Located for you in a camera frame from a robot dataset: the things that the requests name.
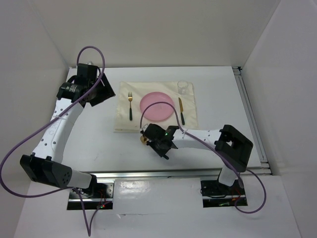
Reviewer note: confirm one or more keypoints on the pink plate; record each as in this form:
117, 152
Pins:
157, 112

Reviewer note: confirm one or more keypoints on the gold fork green handle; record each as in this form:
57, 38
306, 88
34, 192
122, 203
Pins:
130, 99

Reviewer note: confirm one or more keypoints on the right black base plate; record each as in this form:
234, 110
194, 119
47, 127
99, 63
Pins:
215, 194

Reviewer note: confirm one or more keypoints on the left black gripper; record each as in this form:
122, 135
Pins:
107, 92

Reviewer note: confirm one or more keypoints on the gold knife green handle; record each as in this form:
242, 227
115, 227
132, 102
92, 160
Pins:
181, 111

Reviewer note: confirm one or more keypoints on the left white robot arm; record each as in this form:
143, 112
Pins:
44, 165

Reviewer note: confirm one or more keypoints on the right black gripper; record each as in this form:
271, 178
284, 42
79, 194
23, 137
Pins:
161, 152

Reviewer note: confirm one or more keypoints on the gold spoon green handle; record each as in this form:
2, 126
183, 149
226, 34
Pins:
143, 140

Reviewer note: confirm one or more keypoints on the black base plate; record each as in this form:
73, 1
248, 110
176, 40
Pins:
100, 197
215, 194

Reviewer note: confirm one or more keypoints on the cream cloth placemat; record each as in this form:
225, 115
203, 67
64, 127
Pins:
139, 90

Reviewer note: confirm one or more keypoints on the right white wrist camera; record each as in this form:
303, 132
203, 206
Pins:
145, 129

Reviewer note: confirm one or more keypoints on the front aluminium rail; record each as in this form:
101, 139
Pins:
148, 173

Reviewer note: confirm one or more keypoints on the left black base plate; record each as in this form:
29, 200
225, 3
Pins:
100, 197

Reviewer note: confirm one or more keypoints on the clear drinking glass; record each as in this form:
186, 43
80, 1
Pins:
182, 87

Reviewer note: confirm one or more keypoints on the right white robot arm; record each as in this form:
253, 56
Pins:
228, 143

